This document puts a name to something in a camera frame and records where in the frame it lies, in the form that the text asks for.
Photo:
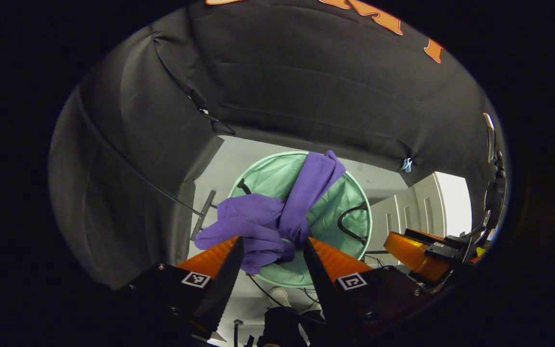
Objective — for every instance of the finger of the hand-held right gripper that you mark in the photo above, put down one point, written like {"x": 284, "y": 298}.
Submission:
{"x": 427, "y": 234}
{"x": 412, "y": 253}

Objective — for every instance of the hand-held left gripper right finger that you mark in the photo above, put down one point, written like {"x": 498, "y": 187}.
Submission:
{"x": 325, "y": 279}

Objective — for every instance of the person's dark trousers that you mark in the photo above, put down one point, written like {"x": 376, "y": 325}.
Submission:
{"x": 282, "y": 327}

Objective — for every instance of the black backdrop cloth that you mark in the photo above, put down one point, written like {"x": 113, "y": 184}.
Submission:
{"x": 128, "y": 168}
{"x": 316, "y": 82}

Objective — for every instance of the white panelled cabinet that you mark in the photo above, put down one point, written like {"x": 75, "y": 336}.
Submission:
{"x": 407, "y": 212}

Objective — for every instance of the person's white shoe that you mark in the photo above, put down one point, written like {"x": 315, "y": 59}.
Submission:
{"x": 280, "y": 296}

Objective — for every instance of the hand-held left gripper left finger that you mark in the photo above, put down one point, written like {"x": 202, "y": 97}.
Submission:
{"x": 219, "y": 284}

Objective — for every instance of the green laundry hamper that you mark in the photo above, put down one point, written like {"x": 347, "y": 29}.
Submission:
{"x": 340, "y": 202}

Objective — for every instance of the light blue clip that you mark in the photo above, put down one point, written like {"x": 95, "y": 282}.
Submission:
{"x": 406, "y": 165}

